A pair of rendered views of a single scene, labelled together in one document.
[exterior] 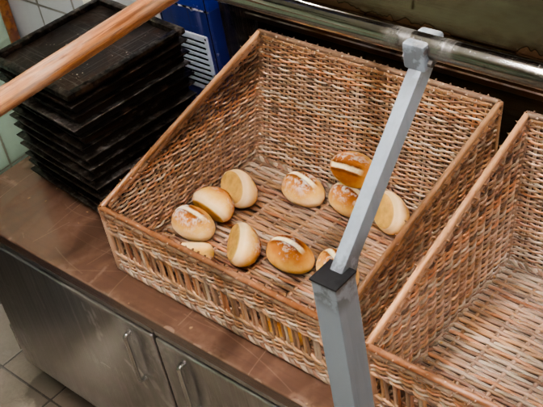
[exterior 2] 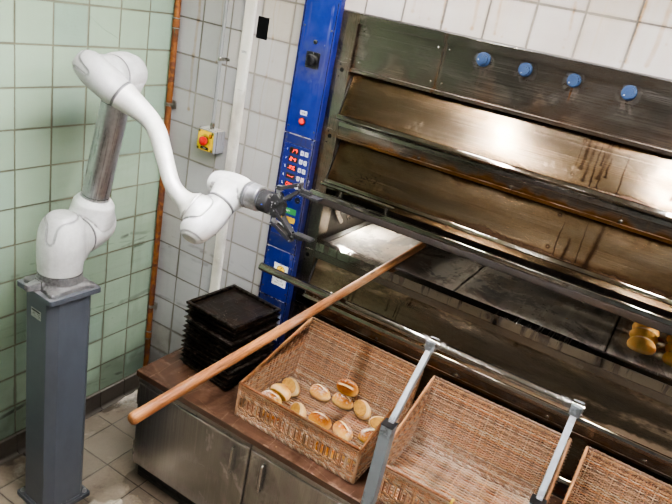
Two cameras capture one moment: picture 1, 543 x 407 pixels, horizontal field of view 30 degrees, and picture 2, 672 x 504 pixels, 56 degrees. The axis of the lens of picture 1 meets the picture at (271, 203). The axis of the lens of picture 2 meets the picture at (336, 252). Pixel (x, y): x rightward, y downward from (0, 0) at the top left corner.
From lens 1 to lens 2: 1.03 m
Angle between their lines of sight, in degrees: 24
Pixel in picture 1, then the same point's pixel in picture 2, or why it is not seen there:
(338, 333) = (384, 448)
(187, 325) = (274, 445)
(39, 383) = (130, 476)
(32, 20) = (168, 283)
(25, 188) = (175, 367)
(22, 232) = not seen: hidden behind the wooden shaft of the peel
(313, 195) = (326, 395)
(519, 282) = (418, 448)
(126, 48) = (254, 312)
